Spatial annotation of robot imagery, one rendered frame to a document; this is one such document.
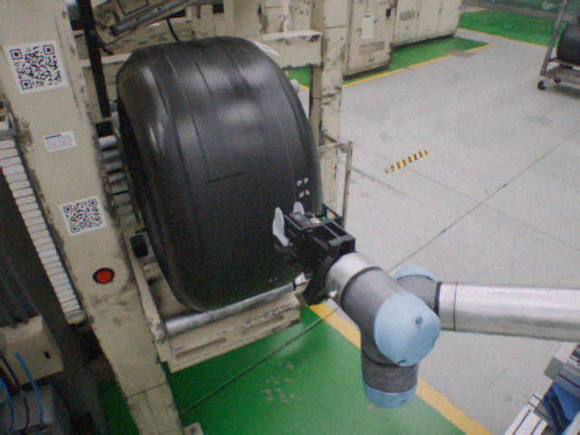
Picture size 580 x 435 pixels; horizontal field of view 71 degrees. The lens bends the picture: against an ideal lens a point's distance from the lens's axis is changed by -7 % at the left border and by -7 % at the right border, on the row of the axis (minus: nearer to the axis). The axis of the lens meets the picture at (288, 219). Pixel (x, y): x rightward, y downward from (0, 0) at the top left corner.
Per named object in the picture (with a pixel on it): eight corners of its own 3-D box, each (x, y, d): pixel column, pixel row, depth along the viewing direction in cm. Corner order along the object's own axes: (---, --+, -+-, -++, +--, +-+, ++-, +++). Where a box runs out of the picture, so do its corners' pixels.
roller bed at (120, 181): (77, 241, 126) (46, 153, 108) (72, 216, 136) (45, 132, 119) (140, 223, 133) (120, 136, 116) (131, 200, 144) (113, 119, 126)
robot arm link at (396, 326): (392, 385, 48) (392, 335, 44) (341, 329, 57) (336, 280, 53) (443, 353, 51) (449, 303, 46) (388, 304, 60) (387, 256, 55)
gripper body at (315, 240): (323, 200, 68) (369, 235, 58) (323, 246, 72) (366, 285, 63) (278, 213, 65) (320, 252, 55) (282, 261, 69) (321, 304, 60)
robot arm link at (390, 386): (426, 357, 64) (430, 305, 58) (410, 420, 55) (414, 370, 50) (375, 347, 67) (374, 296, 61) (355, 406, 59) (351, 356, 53)
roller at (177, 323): (160, 328, 102) (166, 342, 99) (157, 316, 100) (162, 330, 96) (288, 283, 115) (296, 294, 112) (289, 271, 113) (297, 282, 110)
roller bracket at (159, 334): (161, 363, 97) (153, 337, 91) (128, 263, 126) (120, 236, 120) (176, 359, 98) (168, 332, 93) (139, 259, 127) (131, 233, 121)
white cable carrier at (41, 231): (69, 322, 94) (-17, 126, 66) (67, 307, 97) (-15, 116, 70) (88, 316, 95) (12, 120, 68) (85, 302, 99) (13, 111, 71)
